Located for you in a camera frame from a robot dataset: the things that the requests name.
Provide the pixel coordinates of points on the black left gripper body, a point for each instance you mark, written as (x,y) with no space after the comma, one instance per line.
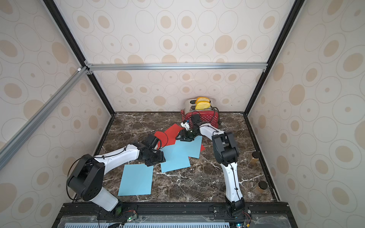
(155,157)

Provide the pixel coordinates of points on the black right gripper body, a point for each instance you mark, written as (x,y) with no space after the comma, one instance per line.
(187,135)

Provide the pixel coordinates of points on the light blue paper sheet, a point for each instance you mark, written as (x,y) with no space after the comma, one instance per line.
(136,180)

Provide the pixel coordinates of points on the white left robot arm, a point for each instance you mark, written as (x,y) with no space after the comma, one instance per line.
(86,179)

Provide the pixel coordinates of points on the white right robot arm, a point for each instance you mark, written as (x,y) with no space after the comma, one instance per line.
(226,154)

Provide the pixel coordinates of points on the red polka dot toaster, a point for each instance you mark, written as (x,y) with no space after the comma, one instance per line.
(211,115)

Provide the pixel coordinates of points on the yellow toast slice front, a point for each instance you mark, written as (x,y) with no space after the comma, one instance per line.
(202,105)

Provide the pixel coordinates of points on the yellow toast slice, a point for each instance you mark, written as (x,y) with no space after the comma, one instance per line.
(202,99)
(202,105)

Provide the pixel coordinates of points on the yellow toast slice rear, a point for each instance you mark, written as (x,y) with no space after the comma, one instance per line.
(202,99)

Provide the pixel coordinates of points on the jar with black lid far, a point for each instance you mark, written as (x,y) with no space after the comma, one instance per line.
(253,159)

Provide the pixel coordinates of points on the jar with black lid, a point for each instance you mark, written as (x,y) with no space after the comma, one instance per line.
(253,159)
(260,188)

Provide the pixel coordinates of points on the jar with black lid near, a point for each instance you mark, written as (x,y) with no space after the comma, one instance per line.
(260,188)

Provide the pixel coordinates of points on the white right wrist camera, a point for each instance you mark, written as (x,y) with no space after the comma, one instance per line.
(188,121)

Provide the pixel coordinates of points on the horizontal aluminium frame bar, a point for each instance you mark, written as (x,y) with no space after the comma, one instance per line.
(178,66)

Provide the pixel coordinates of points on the diagonal aluminium frame bar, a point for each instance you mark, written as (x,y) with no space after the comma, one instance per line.
(18,140)

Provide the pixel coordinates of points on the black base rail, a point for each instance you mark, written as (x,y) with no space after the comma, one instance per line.
(174,215)

